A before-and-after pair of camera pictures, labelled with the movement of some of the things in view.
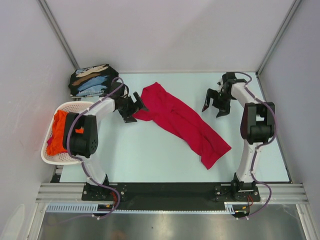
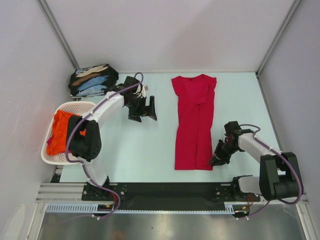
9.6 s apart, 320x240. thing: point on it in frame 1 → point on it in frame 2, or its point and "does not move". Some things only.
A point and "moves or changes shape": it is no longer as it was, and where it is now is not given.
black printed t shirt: [92, 81] does not move
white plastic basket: [62, 158] does not move
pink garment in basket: [49, 141] does not move
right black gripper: [224, 109] → [219, 158]
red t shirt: [182, 119] moves or changes shape
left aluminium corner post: [58, 32] does not move
